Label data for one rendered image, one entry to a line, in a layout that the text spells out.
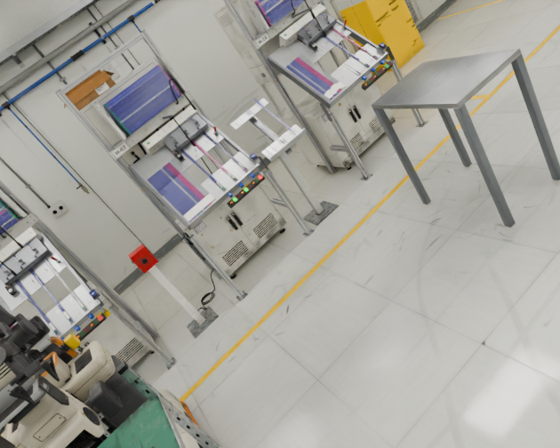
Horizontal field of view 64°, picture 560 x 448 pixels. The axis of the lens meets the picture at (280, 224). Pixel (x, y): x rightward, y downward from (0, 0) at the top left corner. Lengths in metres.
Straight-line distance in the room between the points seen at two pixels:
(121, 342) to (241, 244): 1.18
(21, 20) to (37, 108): 0.79
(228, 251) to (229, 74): 2.40
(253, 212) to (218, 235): 0.35
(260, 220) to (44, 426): 2.25
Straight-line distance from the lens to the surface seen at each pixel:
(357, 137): 4.17
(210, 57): 5.34
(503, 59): 2.57
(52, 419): 2.18
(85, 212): 5.06
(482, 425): 2.05
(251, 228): 3.72
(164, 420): 1.42
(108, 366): 2.40
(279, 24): 4.04
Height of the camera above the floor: 1.72
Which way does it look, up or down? 25 degrees down
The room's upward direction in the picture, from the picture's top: 36 degrees counter-clockwise
